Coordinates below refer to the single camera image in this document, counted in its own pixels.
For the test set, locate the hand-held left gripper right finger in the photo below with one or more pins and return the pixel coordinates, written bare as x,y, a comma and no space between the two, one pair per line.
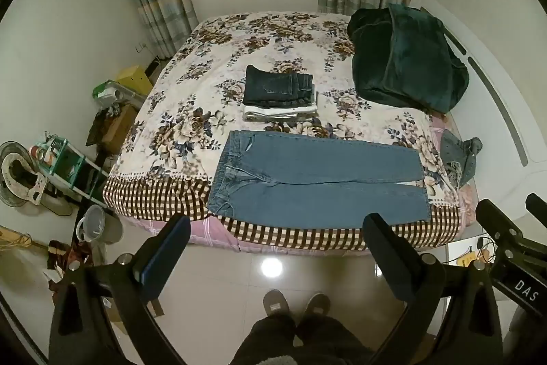
386,258

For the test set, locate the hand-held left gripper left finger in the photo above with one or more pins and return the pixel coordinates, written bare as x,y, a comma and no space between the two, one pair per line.
166,256

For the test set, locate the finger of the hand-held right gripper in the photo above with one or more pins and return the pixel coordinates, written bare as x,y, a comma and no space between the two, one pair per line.
537,204
500,219

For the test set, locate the light blue jeans pants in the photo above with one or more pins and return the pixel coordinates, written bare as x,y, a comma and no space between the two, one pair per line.
316,185

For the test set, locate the folded white pants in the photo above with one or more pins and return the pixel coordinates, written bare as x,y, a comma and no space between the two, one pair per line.
273,112

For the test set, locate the grey plastic bucket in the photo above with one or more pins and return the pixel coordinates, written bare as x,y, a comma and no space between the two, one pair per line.
100,226

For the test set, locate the small grey denim garment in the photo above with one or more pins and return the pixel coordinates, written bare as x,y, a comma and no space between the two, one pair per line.
459,153

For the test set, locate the person's right slipper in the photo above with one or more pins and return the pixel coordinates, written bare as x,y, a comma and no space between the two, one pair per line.
318,304

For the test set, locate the person's slipper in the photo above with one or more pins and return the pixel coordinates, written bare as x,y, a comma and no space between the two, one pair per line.
318,304
275,302

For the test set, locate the person's left slipper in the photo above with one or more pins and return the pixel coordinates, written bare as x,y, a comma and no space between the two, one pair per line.
275,302

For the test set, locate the person's legs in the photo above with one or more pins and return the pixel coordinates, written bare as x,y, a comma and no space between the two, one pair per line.
295,341

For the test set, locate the white headboard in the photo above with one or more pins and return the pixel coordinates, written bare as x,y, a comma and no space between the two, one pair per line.
504,82

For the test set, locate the teal storage rack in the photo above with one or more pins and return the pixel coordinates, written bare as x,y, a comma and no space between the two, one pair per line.
68,164

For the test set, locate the brown cardboard box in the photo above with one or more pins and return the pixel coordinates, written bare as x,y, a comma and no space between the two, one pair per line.
117,127

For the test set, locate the standing fan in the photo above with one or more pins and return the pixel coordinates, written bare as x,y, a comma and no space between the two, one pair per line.
17,172

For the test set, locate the yellow box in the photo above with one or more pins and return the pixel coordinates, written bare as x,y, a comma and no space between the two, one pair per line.
134,79

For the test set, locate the dark green plush blanket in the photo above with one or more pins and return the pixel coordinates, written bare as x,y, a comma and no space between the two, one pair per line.
406,57

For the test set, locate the folded dark jeans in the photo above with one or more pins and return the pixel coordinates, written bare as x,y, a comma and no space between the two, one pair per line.
275,85

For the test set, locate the white wall socket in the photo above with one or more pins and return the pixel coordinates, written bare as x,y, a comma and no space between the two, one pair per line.
141,47

